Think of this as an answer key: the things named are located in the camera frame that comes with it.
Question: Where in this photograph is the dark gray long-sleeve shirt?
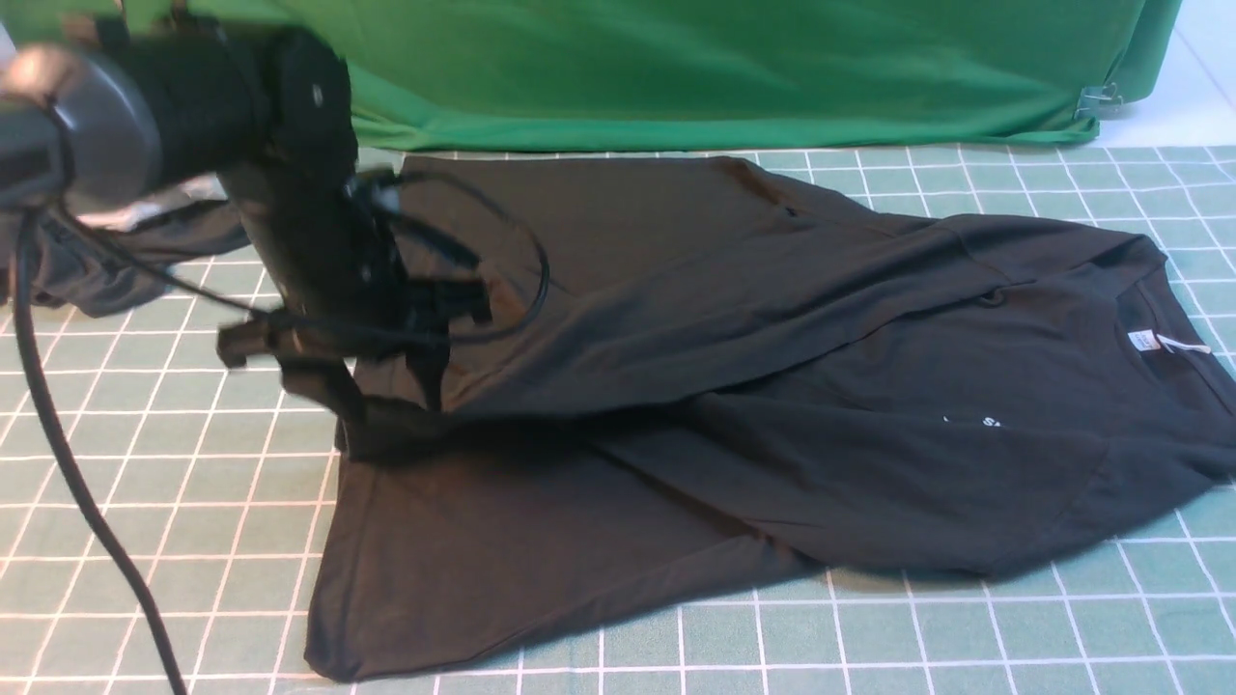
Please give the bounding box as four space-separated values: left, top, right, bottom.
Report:
304 155 1234 681

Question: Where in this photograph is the silver binder clip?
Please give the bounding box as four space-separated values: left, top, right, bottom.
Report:
1073 82 1125 122

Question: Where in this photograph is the dark gray crumpled garment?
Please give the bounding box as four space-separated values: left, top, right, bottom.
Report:
26 202 250 320

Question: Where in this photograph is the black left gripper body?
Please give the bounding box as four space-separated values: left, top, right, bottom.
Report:
227 27 489 330

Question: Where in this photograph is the green checkered tablecloth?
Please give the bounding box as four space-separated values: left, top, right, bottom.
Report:
1 146 1235 694

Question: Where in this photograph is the white crumpled cloth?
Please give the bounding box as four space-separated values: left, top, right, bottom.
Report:
75 176 227 232

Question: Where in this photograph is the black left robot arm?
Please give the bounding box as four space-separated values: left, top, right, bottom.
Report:
2 12 489 420

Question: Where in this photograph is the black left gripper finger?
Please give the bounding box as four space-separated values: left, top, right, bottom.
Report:
405 328 451 412
218 314 353 416

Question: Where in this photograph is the green backdrop cloth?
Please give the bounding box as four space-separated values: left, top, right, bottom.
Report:
126 0 1183 153

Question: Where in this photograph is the black left camera cable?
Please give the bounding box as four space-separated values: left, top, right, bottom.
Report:
10 169 551 695

